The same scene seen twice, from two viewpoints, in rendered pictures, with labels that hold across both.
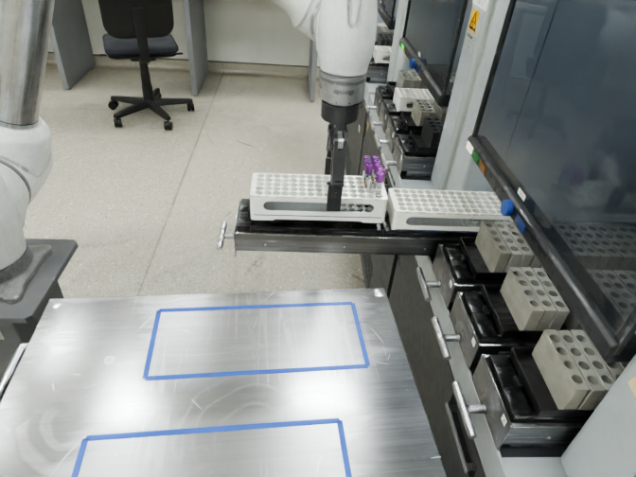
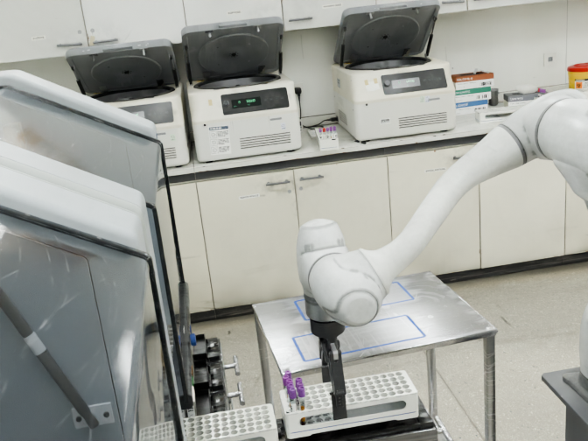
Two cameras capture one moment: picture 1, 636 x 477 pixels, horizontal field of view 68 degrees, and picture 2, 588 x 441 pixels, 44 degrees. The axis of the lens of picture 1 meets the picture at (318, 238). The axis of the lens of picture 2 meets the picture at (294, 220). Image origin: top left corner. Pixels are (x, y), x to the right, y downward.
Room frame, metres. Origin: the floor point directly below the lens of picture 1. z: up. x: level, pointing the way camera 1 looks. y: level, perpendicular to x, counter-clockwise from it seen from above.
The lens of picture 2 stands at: (2.30, -0.11, 1.78)
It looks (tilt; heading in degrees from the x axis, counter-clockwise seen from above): 19 degrees down; 178
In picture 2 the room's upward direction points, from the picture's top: 6 degrees counter-clockwise
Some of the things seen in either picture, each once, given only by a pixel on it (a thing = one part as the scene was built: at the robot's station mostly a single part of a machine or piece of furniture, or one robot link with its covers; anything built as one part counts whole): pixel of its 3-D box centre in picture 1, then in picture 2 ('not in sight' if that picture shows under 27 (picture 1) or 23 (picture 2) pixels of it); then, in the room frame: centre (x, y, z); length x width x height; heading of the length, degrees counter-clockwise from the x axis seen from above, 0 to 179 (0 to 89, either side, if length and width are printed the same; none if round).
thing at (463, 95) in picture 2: not in sight; (467, 93); (-1.97, 1.13, 1.01); 0.23 x 0.12 x 0.08; 94
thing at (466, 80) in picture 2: not in sight; (472, 78); (-1.97, 1.16, 1.10); 0.24 x 0.13 x 0.10; 93
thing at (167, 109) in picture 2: not in sight; (131, 102); (-1.64, -0.80, 1.22); 0.62 x 0.56 x 0.64; 3
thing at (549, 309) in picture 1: (532, 299); not in sight; (0.63, -0.39, 0.85); 0.12 x 0.02 x 0.06; 5
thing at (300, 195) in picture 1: (317, 197); (348, 403); (0.90, 0.01, 0.86); 0.30 x 0.10 x 0.06; 95
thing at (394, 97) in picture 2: not in sight; (389, 66); (-1.77, 0.63, 1.25); 0.62 x 0.56 x 0.69; 5
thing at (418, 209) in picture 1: (451, 212); (209, 438); (0.93, -0.31, 0.83); 0.30 x 0.10 x 0.06; 95
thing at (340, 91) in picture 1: (342, 85); (325, 303); (0.90, -0.02, 1.12); 0.09 x 0.09 x 0.06
